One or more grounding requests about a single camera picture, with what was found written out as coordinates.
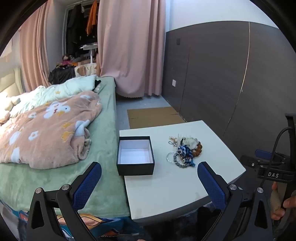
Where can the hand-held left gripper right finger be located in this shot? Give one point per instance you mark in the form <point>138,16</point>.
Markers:
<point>211,183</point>

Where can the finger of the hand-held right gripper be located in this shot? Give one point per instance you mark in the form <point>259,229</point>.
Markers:
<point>263,153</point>
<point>251,163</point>

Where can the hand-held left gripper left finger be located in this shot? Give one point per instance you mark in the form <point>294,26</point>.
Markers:
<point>87,183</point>

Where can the black jewelry box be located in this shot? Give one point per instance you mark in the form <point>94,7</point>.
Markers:
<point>135,170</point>

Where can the person's right hand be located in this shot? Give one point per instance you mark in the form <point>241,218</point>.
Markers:
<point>289,202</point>

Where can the white table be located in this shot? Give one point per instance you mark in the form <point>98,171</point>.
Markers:
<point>173,192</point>

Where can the colourful printed bed skirt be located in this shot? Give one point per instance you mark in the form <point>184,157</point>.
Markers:
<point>99,224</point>

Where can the white flower scrunchie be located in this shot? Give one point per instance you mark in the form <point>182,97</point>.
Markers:
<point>191,142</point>

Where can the silver bangle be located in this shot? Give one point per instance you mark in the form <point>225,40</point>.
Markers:
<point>168,158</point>

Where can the clear hair comb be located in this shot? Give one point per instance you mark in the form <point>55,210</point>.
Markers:
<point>180,137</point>

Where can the bed with green sheet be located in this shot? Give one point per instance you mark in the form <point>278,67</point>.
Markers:
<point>106,129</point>

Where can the pink printed fleece blanket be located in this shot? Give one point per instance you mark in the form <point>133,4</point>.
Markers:
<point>46,129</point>

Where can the flat brown cardboard sheet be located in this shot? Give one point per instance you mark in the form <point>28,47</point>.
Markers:
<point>152,117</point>

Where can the pale green star duvet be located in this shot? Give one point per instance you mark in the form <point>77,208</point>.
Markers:
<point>62,89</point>

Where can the pile of black clothing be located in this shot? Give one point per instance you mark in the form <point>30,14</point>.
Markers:
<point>61,74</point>

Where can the cream pillow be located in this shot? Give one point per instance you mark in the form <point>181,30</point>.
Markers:
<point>8,104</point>

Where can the cream patterned cloth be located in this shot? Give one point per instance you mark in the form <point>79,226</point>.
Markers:
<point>85,69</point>

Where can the magenta cloth bundle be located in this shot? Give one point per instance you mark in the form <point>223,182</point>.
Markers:
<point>67,60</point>

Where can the beige padded headboard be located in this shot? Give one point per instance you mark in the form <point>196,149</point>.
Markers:
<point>9,81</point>

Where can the wide pink curtain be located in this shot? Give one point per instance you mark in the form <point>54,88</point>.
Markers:
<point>131,46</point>

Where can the narrow pink curtain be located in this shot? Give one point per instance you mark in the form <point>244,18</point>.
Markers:
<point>34,46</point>

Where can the hanging black clothes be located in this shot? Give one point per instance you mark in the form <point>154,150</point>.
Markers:
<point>75,27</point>

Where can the hanging orange garment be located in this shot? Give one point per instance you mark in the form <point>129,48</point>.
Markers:
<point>91,18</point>

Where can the white wall socket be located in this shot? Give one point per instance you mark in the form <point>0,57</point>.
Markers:
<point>174,82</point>

